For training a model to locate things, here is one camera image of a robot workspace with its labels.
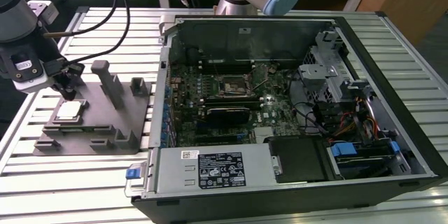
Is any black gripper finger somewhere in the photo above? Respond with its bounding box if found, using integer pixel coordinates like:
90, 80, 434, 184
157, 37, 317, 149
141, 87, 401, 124
51, 62, 85, 101

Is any silver CPU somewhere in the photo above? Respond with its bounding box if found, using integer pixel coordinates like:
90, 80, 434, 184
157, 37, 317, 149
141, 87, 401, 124
54, 100, 85, 120

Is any metal socket cover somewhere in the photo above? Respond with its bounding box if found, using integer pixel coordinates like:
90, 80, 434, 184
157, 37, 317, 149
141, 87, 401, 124
247, 63, 273, 91

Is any CPU socket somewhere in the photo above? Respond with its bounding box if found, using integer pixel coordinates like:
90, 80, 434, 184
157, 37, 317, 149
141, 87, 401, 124
217, 74, 254, 97

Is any grey parts rack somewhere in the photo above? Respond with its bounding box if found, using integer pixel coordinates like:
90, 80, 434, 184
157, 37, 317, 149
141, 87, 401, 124
31, 60, 157, 156

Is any grey case release latch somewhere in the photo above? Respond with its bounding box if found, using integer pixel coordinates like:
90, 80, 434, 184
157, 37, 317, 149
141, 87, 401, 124
157, 14, 183, 37

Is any blue case latch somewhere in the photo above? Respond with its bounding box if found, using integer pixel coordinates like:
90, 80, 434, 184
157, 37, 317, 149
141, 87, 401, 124
123, 162, 147, 183

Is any silver power supply unit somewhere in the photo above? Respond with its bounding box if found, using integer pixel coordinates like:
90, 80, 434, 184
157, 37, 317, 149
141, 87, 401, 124
141, 146, 283, 198

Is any black expansion slot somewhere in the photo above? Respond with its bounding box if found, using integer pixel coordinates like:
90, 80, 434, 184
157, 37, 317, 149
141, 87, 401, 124
194, 135, 246, 144

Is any black expansion card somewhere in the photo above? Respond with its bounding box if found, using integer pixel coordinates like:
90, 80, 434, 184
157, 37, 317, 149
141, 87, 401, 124
203, 107, 250, 125

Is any silver chipset heat sink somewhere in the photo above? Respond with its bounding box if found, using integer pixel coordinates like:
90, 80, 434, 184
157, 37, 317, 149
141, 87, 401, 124
254, 126, 274, 138

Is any green motherboard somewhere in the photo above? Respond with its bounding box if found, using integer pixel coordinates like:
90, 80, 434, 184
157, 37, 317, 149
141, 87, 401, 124
162, 60, 325, 149

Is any black open PC case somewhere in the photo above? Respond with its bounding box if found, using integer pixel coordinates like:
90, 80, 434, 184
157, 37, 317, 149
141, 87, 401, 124
123, 11, 448, 224

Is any black plastic shroud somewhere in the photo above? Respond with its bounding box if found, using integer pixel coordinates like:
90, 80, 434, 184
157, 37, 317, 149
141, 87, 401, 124
267, 136, 339, 184

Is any silver metal drive cage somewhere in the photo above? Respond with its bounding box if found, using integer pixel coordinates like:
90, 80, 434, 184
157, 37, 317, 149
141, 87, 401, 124
297, 31, 371, 104

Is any blue disk carrier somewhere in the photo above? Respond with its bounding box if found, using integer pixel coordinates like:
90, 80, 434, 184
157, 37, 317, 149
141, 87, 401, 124
327, 142, 359, 161

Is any wooden cabinet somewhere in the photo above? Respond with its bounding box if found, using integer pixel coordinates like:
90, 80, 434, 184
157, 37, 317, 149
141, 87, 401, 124
358, 0, 448, 46

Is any black cable with brass plug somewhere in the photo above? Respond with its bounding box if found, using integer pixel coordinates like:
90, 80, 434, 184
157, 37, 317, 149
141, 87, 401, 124
43, 0, 123, 38

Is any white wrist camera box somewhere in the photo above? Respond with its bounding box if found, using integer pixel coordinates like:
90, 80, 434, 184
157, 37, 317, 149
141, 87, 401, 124
0, 48, 49, 94

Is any black camera cable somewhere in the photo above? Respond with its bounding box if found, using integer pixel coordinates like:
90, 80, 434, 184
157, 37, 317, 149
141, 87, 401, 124
63, 0, 131, 65

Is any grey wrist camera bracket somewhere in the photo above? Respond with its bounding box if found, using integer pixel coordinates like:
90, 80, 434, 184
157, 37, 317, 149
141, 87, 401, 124
26, 0, 59, 29

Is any black wire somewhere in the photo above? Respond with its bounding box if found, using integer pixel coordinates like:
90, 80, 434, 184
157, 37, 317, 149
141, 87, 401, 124
291, 98, 327, 137

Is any coloured power wire bundle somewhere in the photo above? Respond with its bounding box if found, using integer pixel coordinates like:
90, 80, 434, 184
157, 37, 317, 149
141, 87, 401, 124
327, 111, 381, 141

